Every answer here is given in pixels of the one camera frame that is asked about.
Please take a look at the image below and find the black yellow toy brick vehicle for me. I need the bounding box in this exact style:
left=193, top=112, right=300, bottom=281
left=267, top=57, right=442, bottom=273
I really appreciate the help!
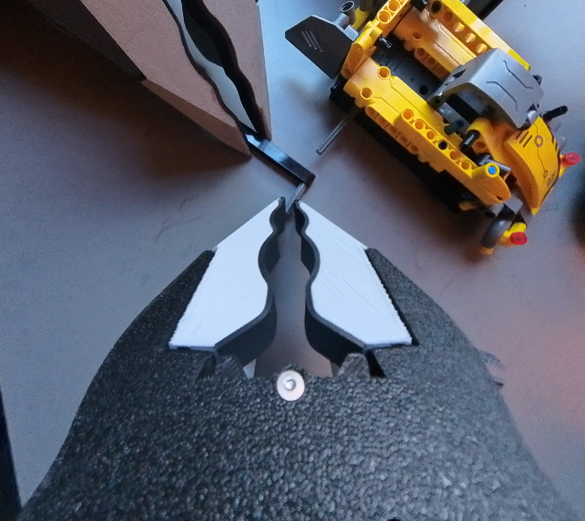
left=284, top=0, right=579, bottom=255

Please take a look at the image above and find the black perforated toy beam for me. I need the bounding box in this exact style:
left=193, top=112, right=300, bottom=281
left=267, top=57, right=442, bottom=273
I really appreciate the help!
left=244, top=130, right=317, bottom=187

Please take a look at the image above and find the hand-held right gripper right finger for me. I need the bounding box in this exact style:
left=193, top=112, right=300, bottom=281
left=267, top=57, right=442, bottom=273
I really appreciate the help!
left=293, top=201, right=414, bottom=367

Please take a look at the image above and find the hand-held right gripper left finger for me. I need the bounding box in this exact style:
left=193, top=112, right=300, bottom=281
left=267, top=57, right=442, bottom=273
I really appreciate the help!
left=168, top=198, right=287, bottom=366

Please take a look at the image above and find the grey desk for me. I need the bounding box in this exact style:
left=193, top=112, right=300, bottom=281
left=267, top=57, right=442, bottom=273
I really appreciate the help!
left=0, top=0, right=585, bottom=503

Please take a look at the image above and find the grey metal toy axle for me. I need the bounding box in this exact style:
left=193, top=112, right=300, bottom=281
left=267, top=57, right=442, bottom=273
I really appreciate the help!
left=317, top=112, right=356, bottom=155

